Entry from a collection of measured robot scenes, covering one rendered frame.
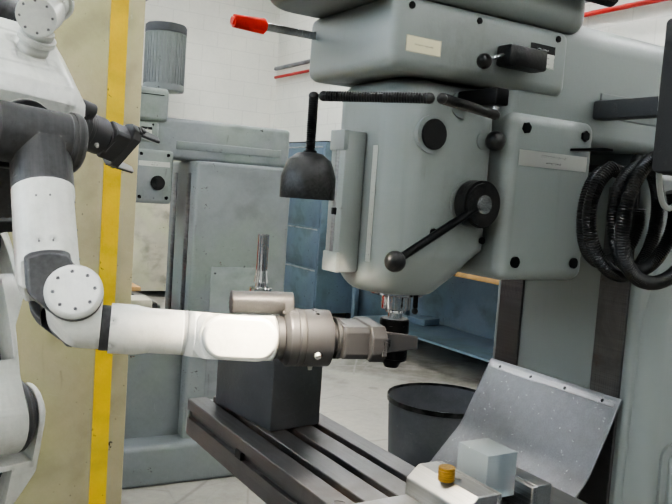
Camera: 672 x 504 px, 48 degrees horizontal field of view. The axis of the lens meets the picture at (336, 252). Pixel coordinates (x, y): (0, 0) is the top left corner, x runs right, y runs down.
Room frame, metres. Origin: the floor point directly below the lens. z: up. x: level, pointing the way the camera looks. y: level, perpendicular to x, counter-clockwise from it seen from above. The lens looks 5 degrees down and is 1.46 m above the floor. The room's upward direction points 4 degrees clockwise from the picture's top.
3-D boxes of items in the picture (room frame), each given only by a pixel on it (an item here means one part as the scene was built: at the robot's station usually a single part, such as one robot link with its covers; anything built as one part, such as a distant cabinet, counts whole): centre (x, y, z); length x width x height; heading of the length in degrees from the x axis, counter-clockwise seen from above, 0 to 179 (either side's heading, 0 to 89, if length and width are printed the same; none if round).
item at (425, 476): (0.97, -0.17, 1.08); 0.12 x 0.06 x 0.04; 31
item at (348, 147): (1.14, -0.01, 1.45); 0.04 x 0.04 x 0.21; 32
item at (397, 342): (1.17, -0.11, 1.23); 0.06 x 0.02 x 0.03; 107
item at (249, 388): (1.56, 0.12, 1.09); 0.22 x 0.12 x 0.20; 38
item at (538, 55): (1.12, -0.23, 1.66); 0.12 x 0.04 x 0.04; 122
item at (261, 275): (1.60, 0.15, 1.30); 0.03 x 0.03 x 0.11
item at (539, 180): (1.30, -0.27, 1.47); 0.24 x 0.19 x 0.26; 32
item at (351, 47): (1.22, -0.14, 1.68); 0.34 x 0.24 x 0.10; 122
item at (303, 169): (1.00, 0.04, 1.48); 0.07 x 0.07 x 0.06
